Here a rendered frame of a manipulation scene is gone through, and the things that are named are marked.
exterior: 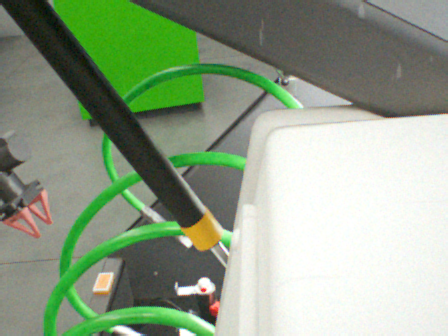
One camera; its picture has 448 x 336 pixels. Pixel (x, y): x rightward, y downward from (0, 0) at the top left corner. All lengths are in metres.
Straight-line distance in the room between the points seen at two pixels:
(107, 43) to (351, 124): 3.83
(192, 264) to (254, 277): 0.98
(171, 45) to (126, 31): 0.34
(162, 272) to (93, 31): 2.99
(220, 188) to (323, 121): 0.82
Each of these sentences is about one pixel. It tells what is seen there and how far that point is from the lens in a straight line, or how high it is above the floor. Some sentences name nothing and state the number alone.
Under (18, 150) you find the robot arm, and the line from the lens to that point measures 1.15.
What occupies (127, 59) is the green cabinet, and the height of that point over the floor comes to 0.50.
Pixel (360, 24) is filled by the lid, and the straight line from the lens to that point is 0.21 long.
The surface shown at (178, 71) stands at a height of 1.42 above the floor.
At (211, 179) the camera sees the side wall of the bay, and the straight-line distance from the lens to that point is 1.03.
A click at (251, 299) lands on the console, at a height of 1.52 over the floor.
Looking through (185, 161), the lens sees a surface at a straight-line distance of 0.56.
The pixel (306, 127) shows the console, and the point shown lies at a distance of 0.22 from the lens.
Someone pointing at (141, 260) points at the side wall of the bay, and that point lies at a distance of 1.17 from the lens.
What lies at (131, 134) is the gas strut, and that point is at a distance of 0.27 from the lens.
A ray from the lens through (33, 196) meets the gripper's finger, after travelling 1.21.
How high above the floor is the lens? 1.64
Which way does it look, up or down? 29 degrees down
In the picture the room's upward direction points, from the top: 7 degrees counter-clockwise
